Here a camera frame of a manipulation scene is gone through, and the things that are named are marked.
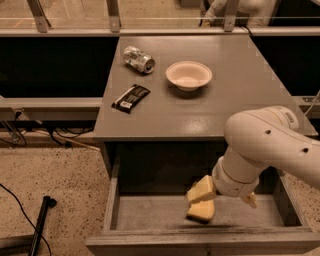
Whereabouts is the black floor cable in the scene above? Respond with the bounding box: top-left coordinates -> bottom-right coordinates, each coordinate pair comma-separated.
0,183 -> 53,256

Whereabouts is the grey open top drawer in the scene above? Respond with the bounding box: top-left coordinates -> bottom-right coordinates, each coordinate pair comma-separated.
85,143 -> 320,256

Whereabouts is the grey metal rail frame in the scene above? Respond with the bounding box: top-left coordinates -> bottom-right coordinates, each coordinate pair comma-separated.
0,0 -> 320,122

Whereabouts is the white paper bowl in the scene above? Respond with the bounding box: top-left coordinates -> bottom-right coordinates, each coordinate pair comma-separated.
166,61 -> 213,91

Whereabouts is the black snack bar wrapper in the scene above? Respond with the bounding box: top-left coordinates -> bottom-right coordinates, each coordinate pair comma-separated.
111,84 -> 150,114

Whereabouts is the yellow sponge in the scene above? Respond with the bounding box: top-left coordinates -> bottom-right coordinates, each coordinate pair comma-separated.
187,200 -> 215,222

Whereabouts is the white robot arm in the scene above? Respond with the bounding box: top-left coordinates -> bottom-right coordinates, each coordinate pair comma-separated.
186,106 -> 320,207

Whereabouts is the crushed silver soda can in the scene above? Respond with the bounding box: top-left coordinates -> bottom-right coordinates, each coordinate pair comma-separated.
123,46 -> 155,74

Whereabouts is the black tripod leg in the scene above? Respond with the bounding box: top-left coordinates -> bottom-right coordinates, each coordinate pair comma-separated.
28,196 -> 57,256

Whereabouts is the grey cabinet counter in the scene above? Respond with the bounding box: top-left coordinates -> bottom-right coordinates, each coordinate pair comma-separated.
94,34 -> 317,171

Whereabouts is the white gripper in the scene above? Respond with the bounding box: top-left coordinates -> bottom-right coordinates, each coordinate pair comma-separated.
186,157 -> 259,209

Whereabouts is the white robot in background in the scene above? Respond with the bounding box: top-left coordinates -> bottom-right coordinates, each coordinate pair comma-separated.
199,0 -> 277,27

